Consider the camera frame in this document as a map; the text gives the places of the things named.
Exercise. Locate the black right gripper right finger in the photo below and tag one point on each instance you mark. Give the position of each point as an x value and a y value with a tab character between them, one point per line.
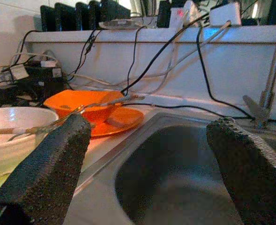
250	182

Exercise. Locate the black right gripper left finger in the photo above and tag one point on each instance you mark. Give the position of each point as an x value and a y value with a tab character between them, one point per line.
41	178

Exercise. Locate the silver metal fork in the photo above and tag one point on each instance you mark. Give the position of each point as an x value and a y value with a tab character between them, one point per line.
39	129

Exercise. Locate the white ceramic bowl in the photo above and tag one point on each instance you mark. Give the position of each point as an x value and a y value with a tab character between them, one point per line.
6	150

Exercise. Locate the stainless steel sink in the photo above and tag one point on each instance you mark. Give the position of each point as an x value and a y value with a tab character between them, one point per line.
175	164

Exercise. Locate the orange plastic bowl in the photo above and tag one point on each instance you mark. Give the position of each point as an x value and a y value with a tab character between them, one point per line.
76	103

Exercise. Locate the black adapter brick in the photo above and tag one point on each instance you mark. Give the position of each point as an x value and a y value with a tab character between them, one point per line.
46	82

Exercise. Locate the orange plastic plate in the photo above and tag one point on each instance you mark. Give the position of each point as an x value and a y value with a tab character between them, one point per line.
126	117

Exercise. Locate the white plug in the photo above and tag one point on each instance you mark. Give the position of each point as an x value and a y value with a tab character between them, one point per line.
49	63
19	71

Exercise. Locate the chrome sink faucet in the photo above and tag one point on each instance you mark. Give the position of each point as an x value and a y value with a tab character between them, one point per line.
272	70

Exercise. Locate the black upright box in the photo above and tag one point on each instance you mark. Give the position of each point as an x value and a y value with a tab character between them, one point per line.
48	18
163	14
66	17
95	14
115	10
83	16

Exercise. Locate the plain white box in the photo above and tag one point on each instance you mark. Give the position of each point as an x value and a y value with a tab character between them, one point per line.
225	14

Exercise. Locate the clear round dish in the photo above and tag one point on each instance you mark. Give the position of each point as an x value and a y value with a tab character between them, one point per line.
119	24

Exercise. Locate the white box with red mark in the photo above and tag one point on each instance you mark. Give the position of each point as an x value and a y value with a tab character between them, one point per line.
177	16

